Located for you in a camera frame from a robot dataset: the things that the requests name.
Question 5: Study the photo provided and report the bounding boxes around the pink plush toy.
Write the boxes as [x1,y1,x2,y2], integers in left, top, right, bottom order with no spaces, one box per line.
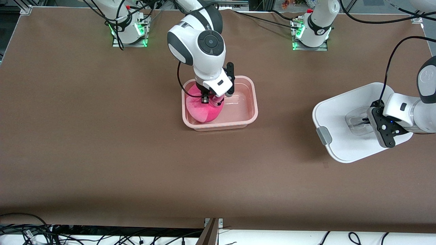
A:
[185,83,225,124]

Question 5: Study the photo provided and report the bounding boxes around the brown table cover sheet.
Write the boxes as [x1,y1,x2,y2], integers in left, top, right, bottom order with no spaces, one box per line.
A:
[0,7,436,233]

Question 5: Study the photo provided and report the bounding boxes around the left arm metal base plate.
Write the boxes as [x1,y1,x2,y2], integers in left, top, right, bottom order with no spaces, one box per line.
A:
[291,19,328,51]

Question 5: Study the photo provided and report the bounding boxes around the tangle of black cables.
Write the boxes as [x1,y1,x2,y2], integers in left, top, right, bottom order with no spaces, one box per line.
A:
[0,213,205,245]

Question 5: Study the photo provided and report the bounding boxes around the brown wooden beam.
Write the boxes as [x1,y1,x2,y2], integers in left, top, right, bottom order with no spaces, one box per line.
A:
[196,218,219,245]

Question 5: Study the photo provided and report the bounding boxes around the black cable across table edge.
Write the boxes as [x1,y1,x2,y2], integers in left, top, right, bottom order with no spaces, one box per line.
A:
[233,10,300,29]

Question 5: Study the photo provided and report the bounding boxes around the black overhead cable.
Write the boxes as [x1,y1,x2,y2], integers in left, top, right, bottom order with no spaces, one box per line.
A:
[339,0,436,25]

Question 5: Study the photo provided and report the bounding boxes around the pink plastic storage box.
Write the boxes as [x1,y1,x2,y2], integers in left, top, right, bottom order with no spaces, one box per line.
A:
[182,76,258,132]

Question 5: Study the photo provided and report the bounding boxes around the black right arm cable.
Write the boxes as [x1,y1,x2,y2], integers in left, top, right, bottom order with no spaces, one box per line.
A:
[176,61,205,99]

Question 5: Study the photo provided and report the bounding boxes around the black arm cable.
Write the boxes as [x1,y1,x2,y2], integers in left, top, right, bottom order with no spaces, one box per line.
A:
[176,61,205,99]
[378,36,436,104]

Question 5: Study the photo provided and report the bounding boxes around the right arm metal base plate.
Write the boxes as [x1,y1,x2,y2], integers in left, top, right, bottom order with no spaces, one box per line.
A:
[112,14,150,47]

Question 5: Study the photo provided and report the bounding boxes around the white plastic box lid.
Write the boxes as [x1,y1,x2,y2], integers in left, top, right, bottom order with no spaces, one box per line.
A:
[312,82,414,164]

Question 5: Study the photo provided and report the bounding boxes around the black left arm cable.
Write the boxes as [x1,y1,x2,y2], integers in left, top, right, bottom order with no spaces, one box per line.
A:
[378,36,436,104]

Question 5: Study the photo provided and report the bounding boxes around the aluminium frame rail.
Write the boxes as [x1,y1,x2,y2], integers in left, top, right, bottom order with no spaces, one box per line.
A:
[218,0,249,10]

